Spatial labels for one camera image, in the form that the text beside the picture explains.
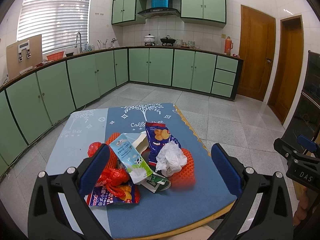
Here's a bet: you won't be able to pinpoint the blue patterned table mat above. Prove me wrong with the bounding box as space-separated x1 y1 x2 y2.
44 102 238 240

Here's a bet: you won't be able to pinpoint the chrome sink faucet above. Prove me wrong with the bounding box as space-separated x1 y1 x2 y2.
74 32 82 53

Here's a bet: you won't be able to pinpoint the white tissue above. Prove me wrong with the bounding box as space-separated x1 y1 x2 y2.
155 141 187 177

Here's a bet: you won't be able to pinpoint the wooden door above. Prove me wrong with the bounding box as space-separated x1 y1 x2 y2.
238 5 276 101
267 15 304 124

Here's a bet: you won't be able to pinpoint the wooden door right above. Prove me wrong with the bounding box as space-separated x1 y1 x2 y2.
267 15 304 124

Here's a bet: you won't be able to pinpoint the orange thermos flask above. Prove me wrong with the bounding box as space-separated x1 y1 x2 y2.
224 36 233 56

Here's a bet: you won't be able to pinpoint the blue red snack wrapper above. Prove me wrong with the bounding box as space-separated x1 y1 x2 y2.
86 181 140 206

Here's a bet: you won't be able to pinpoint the green lower kitchen cabinets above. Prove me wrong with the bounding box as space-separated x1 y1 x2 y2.
1 46 243 173

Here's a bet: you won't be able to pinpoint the red plastic bag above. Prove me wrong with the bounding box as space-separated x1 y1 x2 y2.
87 141 132 198

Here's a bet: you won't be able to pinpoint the white cooking pot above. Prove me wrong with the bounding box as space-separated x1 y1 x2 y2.
144 34 156 46

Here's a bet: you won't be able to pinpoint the blue white milk carton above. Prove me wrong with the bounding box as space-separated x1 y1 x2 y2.
110 133 153 184

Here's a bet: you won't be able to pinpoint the black glass cabinet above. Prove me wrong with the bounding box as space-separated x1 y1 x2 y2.
282 51 319 153

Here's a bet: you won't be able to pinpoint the blue cracker snack bag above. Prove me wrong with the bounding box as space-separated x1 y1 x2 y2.
145 122 181 167

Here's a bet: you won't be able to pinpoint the wooden door left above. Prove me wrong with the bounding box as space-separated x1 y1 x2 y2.
238 5 276 101

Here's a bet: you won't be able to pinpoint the orange foam net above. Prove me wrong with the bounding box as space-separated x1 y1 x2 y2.
169 148 196 189
105 132 120 169

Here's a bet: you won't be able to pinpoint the black range hood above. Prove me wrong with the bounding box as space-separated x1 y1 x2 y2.
138 8 181 18

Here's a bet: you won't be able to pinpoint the brown cardboard box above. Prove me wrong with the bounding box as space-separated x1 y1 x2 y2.
6 34 43 80

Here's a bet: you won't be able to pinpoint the white window blinds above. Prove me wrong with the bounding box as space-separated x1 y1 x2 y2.
17 0 91 53

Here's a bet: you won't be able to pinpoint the black wok pan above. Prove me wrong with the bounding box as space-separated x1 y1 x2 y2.
160 35 176 47

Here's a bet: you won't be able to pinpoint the green white carton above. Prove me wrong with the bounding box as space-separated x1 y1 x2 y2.
140 172 171 193

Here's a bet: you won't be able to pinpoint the light blue paper cup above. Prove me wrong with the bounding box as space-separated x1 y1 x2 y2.
124 131 149 154

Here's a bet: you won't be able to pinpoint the person right hand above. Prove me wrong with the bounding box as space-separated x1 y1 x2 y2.
293 187 310 226

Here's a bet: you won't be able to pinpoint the blue box on hood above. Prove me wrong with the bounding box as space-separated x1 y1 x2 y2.
151 0 170 8

